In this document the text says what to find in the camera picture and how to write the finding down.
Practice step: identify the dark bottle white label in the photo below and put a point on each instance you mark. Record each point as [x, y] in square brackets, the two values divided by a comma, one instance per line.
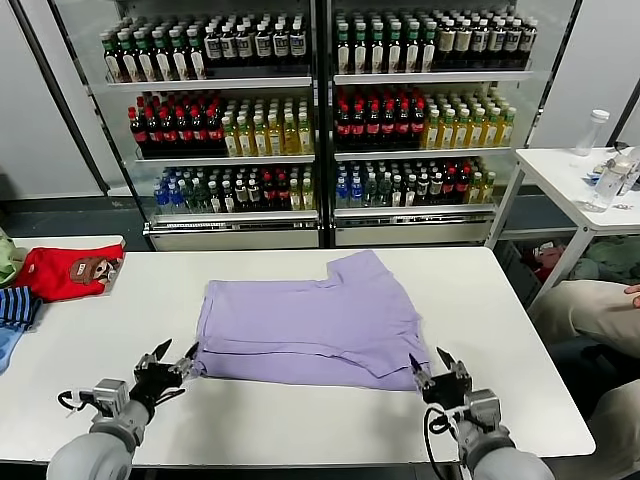
[512, 42]
[298, 47]
[480, 42]
[244, 48]
[263, 47]
[529, 42]
[228, 48]
[496, 42]
[212, 48]
[280, 47]

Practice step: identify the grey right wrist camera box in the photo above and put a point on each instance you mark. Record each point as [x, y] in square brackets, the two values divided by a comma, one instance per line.
[484, 407]

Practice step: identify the purple t-shirt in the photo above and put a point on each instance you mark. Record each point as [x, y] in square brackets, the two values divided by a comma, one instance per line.
[310, 320]

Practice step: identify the cola bottle red cap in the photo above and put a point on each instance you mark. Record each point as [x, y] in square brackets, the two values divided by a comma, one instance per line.
[403, 129]
[343, 129]
[215, 132]
[388, 129]
[450, 189]
[139, 132]
[154, 132]
[169, 132]
[463, 189]
[358, 129]
[283, 194]
[269, 194]
[373, 129]
[200, 132]
[185, 132]
[418, 129]

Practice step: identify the yellow juice bottle green cap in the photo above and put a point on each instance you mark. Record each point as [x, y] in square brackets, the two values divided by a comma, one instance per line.
[489, 190]
[304, 138]
[246, 139]
[447, 134]
[492, 133]
[275, 138]
[477, 134]
[308, 195]
[290, 138]
[506, 133]
[462, 134]
[260, 139]
[231, 139]
[432, 134]
[476, 190]
[296, 195]

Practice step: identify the tea bottle green cap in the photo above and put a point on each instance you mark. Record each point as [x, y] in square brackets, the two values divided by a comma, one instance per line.
[114, 62]
[377, 52]
[412, 52]
[131, 62]
[395, 52]
[197, 61]
[429, 52]
[343, 52]
[164, 62]
[148, 62]
[181, 61]
[360, 52]

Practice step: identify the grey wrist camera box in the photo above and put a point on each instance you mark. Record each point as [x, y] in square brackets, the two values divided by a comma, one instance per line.
[484, 407]
[111, 395]

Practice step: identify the dark bottle beige label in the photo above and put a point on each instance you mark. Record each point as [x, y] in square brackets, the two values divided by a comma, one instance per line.
[462, 42]
[446, 42]

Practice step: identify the clear bottle white cap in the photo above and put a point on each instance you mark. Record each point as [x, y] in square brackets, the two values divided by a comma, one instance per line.
[590, 137]

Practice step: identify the small blue wrapper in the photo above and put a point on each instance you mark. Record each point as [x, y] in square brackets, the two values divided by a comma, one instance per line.
[595, 176]

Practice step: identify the person's bare hand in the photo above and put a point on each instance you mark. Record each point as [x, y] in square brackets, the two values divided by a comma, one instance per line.
[636, 295]

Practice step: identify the black glasses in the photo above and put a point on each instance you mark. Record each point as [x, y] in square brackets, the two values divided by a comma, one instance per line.
[620, 146]

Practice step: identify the black plastic crate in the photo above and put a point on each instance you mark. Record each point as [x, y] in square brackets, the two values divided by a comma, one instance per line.
[520, 272]

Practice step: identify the white side table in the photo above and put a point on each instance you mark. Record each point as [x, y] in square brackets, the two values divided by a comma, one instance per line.
[555, 167]

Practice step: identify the black chair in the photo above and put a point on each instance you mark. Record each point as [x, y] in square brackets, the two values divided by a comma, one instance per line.
[585, 365]

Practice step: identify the light blue garment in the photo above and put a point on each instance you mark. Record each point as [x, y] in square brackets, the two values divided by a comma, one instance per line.
[7, 347]

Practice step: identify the green cloth pile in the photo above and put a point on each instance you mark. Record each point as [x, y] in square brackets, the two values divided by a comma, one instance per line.
[612, 260]

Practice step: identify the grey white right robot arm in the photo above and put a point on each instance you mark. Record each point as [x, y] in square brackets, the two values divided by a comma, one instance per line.
[500, 460]

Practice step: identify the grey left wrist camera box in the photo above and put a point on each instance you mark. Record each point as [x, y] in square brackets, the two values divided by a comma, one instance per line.
[111, 395]

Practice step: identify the beige trouser leg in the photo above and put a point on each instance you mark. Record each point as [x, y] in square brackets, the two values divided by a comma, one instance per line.
[617, 430]
[590, 310]

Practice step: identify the blue black striped garment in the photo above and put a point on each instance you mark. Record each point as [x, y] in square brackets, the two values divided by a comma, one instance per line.
[17, 307]

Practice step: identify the white beverage display shelf unit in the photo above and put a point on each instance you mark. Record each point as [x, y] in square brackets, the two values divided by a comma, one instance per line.
[210, 82]
[430, 77]

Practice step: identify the blue water bottle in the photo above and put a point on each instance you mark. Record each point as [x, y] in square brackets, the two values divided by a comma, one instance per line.
[342, 192]
[173, 197]
[356, 192]
[161, 197]

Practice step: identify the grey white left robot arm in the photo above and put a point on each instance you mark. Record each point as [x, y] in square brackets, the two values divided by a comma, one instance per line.
[90, 455]

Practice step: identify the dark bottle white cap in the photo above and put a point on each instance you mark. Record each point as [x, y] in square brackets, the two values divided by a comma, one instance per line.
[397, 191]
[410, 191]
[241, 195]
[423, 191]
[229, 196]
[254, 195]
[215, 196]
[436, 191]

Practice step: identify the light green garment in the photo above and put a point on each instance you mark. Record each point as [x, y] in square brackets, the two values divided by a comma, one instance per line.
[6, 260]

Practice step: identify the clear water bottle with lid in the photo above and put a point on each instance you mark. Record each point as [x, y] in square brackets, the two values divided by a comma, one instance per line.
[602, 192]

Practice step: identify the red shirt with bear print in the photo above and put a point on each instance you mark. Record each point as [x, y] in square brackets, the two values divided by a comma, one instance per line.
[50, 272]

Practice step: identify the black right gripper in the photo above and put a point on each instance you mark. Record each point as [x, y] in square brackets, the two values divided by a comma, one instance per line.
[447, 392]

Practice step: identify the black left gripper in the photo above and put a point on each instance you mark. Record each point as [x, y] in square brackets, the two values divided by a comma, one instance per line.
[155, 382]

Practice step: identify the red cloth pile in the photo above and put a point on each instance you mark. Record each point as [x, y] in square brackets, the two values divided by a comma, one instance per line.
[550, 260]

